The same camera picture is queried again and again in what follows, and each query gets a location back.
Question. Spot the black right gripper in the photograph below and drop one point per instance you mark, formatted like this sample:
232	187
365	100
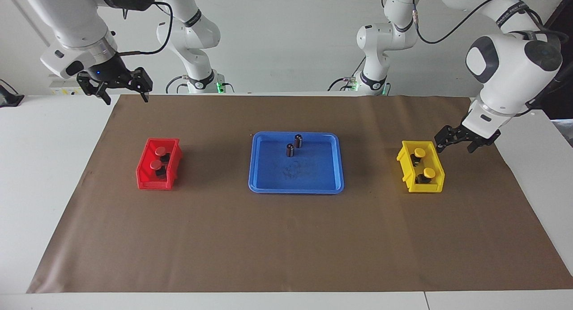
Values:
112	75

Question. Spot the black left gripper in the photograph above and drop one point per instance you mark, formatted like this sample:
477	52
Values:
465	136

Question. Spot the yellow push button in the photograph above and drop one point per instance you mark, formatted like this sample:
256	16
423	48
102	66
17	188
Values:
429	171
419	152

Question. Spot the red push button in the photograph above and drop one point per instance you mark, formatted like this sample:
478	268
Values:
156	165
160	150

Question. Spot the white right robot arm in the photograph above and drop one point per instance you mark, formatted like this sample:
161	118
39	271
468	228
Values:
76	28

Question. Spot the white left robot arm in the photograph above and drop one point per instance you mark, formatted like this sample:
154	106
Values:
506	68

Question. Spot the yellow plastic bin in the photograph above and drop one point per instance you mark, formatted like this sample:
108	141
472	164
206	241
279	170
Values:
427	188

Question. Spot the red plastic bin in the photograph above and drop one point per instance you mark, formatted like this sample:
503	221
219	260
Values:
145	180

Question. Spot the black stand pole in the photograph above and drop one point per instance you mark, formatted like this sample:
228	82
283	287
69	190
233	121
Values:
557	106

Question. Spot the black device at table edge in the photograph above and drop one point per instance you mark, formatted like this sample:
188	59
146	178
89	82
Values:
9	99

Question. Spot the black cylindrical capacitor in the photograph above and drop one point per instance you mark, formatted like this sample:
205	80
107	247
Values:
298	141
290	150

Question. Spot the blue plastic tray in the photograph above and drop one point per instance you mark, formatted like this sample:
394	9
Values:
273	184

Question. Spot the brown paper table mat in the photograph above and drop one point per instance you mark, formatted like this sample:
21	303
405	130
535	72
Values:
286	238

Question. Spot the white wall outlet box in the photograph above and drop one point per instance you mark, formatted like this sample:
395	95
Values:
56	88

